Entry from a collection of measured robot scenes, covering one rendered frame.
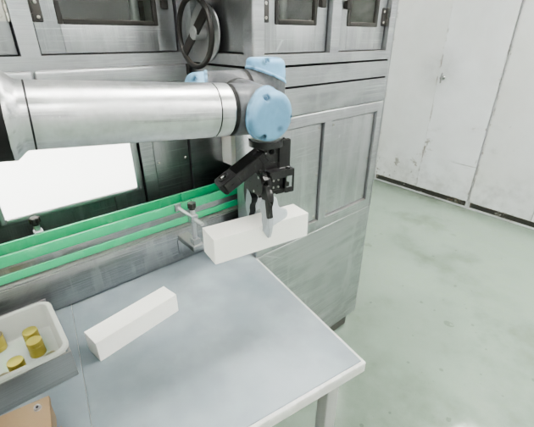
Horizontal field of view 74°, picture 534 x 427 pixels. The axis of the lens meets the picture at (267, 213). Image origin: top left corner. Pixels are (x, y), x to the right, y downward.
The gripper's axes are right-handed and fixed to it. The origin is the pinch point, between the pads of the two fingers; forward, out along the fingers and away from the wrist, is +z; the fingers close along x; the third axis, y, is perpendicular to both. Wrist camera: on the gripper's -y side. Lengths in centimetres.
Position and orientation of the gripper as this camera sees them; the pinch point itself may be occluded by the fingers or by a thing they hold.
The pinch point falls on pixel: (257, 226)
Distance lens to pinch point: 80.8
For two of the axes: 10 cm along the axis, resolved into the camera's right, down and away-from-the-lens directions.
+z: 0.0, 9.0, 4.4
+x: -5.2, -3.8, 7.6
